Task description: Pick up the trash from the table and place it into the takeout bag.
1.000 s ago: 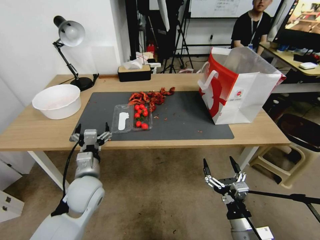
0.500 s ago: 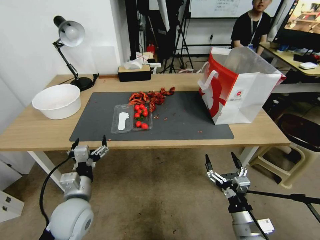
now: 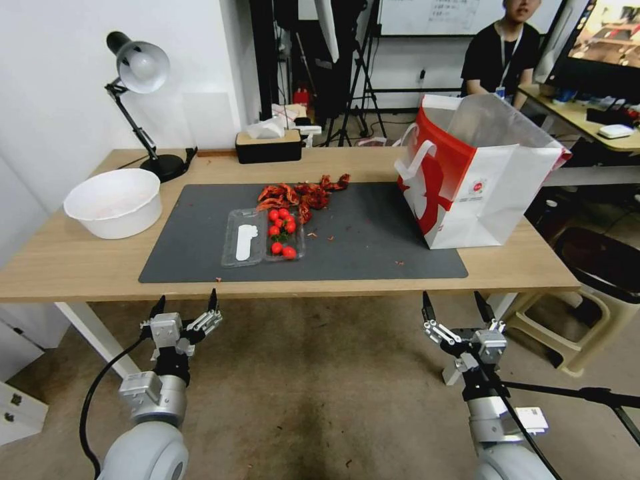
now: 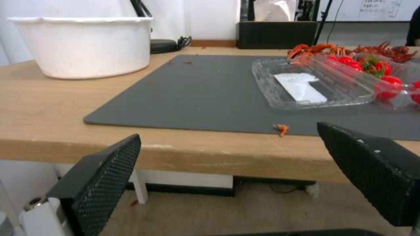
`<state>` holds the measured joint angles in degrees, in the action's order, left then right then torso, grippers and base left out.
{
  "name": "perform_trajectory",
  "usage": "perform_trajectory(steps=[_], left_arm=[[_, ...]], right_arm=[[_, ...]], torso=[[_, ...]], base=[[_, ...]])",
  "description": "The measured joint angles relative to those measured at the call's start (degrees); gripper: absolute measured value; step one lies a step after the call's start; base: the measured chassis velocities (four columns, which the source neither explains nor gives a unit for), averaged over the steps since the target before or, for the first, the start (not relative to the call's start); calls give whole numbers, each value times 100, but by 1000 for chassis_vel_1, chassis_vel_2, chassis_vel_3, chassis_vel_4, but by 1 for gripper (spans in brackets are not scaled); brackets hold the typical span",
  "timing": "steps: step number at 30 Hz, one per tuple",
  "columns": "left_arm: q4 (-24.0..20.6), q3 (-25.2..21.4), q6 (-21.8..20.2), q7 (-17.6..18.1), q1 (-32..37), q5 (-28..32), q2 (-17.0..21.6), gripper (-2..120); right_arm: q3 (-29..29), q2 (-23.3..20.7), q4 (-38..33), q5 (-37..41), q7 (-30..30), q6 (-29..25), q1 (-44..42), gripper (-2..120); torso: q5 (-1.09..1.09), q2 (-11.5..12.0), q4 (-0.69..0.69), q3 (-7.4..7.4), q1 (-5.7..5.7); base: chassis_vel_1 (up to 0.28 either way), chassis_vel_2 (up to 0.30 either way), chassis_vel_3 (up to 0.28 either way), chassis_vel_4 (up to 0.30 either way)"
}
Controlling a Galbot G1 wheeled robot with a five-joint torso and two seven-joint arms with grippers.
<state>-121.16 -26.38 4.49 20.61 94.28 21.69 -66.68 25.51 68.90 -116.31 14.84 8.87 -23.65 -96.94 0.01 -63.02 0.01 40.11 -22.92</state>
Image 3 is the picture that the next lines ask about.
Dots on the white drawer unit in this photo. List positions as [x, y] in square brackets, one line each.
[20, 415]

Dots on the white cabinet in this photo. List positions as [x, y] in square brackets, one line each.
[25, 335]

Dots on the clear disposable takeout box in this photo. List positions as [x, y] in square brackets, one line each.
[240, 220]

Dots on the black tissue box wooden lid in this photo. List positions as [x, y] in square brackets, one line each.
[268, 147]

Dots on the black tripod leg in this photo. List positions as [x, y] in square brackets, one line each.
[590, 397]

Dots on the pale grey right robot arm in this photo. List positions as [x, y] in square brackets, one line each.
[500, 440]

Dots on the person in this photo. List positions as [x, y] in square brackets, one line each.
[500, 55]

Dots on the wooden side desk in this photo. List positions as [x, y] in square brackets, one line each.
[575, 120]

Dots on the dark grey desk mat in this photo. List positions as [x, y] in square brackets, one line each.
[350, 240]

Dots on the white plastic bowl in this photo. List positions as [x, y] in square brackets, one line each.
[114, 202]

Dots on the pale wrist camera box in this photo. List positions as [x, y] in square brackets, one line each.
[166, 330]
[491, 346]

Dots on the large black display screen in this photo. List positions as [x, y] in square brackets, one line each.
[600, 45]

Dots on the white rounded device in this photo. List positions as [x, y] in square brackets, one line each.
[616, 131]

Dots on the white tissue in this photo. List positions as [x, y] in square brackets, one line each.
[265, 127]

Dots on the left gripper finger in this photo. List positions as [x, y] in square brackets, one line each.
[159, 306]
[206, 322]

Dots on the red white delivery bag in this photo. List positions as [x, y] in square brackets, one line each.
[480, 200]

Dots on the white whiteboard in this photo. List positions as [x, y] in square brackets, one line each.
[450, 17]

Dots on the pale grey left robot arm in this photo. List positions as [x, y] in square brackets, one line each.
[150, 450]

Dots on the dried red chili pepper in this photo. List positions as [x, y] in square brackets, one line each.
[306, 189]
[267, 205]
[305, 213]
[287, 192]
[327, 182]
[270, 192]
[343, 179]

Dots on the black desk lamp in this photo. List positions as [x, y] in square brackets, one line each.
[142, 67]

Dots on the black bin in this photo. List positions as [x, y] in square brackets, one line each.
[600, 260]

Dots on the beige plastic stool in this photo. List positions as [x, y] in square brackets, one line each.
[560, 350]

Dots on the black tripod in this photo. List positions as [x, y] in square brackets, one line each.
[357, 90]

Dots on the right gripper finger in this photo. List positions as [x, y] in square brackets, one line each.
[440, 334]
[487, 312]

